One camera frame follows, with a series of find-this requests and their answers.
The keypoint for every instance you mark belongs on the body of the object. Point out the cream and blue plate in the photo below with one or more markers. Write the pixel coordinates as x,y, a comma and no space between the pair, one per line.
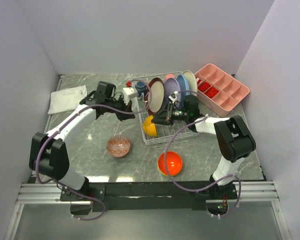
192,81

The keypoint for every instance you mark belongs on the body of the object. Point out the pink compartment organizer tray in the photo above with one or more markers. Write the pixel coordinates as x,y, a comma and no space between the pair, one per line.
231,91

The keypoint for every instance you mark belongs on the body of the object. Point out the dark blue ceramic mug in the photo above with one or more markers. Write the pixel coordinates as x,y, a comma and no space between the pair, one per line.
141,88

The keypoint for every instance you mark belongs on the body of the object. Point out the white folded cloth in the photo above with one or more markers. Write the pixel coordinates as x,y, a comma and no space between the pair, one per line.
66,99

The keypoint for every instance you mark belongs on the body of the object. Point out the aluminium rail frame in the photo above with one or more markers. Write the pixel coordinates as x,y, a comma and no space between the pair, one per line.
254,191

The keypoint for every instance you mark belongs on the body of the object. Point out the red-orange bowl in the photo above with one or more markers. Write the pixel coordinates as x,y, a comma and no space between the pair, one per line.
174,163

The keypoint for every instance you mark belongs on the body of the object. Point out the red cloth item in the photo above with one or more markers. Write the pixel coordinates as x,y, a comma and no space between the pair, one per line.
204,86
212,92

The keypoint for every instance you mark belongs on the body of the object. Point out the red white patterned bowl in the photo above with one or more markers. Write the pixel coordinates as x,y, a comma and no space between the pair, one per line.
118,146

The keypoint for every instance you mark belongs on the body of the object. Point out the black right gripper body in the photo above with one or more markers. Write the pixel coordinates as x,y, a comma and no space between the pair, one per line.
171,113

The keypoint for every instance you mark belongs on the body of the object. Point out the pink plastic cup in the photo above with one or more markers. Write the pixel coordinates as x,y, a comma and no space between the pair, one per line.
168,76

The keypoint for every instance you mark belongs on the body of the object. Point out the lavender plate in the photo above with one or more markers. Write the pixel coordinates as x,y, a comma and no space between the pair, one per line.
171,85

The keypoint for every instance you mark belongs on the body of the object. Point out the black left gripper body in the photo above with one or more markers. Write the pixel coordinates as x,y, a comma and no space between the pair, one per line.
120,104

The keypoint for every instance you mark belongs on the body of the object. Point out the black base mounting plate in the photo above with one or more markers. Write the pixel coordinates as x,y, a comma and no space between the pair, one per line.
115,196

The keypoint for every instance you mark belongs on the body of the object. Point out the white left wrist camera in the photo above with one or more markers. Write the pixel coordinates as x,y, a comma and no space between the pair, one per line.
129,93

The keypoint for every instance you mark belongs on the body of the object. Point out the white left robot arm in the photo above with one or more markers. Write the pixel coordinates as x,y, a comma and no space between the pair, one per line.
48,152

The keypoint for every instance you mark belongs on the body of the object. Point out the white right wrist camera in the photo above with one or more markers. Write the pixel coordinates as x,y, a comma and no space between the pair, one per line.
173,97

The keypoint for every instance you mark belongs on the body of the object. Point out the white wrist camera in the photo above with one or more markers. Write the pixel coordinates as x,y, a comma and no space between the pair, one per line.
173,97
129,93

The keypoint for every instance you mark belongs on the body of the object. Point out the dark red rimmed plate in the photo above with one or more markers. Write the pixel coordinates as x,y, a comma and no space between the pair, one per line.
157,95

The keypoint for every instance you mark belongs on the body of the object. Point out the orange-yellow bowl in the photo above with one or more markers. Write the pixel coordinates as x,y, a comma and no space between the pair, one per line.
149,127

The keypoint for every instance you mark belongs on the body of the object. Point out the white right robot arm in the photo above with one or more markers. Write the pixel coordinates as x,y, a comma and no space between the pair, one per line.
234,139

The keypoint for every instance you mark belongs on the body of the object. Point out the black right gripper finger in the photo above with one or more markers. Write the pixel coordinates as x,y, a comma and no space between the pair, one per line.
161,114
160,121

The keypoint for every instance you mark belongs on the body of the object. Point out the white wire dish rack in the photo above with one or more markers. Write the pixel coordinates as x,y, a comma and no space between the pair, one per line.
164,133

